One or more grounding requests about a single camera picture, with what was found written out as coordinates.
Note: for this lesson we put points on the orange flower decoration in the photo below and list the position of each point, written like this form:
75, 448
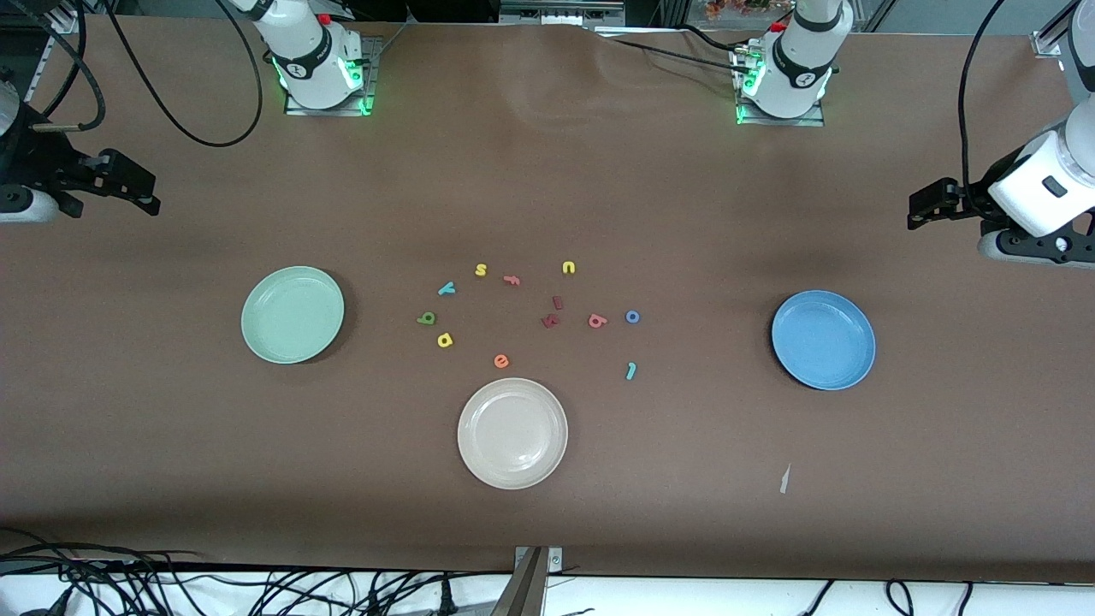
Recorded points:
736, 7

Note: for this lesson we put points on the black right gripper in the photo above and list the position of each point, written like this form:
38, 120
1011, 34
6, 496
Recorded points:
38, 162

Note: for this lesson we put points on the dark red foam letter r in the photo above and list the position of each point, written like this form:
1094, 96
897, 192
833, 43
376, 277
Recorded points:
550, 322

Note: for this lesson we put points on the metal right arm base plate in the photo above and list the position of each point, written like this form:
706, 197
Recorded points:
325, 112

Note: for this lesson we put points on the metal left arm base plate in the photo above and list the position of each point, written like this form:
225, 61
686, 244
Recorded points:
783, 122

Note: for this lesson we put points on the beige plate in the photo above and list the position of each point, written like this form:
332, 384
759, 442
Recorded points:
512, 434

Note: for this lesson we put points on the aluminium frame profile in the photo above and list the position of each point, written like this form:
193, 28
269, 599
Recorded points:
1048, 41

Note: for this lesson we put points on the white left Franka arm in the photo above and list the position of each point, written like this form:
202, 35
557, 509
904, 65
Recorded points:
800, 68

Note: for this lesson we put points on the aluminium profile bar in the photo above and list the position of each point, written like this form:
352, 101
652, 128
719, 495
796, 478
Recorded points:
517, 595

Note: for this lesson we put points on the aluminium table edge rail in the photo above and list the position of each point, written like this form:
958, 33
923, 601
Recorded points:
38, 85

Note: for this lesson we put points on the grey metal equipment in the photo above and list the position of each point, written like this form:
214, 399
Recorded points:
547, 13

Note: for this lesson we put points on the grey tape scrap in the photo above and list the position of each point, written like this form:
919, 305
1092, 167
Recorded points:
784, 479

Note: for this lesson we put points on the metal corner bracket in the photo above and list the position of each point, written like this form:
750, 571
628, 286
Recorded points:
555, 560

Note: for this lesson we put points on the green foam letter g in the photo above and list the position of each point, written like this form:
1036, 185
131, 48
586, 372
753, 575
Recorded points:
426, 319

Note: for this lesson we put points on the pink foam letter b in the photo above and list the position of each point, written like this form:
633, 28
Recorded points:
597, 321

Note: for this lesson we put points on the blue plate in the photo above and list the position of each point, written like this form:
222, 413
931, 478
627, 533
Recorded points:
823, 340

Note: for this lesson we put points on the green plate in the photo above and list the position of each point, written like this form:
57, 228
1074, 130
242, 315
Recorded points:
292, 315

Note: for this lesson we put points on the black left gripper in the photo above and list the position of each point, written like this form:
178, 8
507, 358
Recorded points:
976, 196

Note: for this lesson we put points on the brown table cover sheet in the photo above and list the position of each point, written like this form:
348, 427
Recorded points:
171, 479

